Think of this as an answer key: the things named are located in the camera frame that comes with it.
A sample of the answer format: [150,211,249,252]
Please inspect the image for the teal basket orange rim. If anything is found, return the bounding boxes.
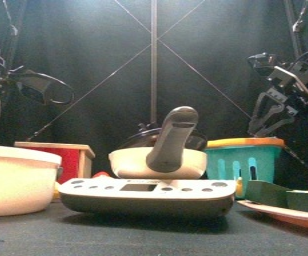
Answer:
[204,136,286,200]

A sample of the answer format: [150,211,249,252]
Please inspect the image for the yellow toy piece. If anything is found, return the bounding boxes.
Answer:
[234,176,245,198]

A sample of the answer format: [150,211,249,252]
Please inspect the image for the dark green box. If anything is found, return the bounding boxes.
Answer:
[286,189,308,215]
[245,179,293,209]

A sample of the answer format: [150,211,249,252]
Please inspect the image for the large white bowl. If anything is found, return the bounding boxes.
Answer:
[0,144,63,218]

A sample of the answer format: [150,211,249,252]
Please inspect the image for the red wooden box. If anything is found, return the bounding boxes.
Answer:
[14,141,97,185]

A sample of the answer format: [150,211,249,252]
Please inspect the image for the plate with green items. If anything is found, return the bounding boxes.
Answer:
[237,199,308,234]

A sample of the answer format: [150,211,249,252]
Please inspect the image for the small red toy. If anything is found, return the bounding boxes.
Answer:
[93,171,114,180]

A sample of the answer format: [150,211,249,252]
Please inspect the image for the black and white kitchen scale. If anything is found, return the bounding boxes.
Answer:
[57,177,238,220]

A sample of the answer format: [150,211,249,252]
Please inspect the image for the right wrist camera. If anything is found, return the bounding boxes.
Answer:
[246,52,280,77]

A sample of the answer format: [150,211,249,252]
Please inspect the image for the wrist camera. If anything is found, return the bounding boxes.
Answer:
[10,67,54,103]
[246,52,280,77]

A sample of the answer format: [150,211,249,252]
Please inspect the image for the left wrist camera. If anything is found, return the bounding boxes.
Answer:
[10,67,54,103]

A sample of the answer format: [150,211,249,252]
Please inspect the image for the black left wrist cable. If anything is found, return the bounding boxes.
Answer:
[35,70,77,106]

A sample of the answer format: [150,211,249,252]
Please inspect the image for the vertical metal frame pole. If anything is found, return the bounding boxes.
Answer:
[149,0,160,126]

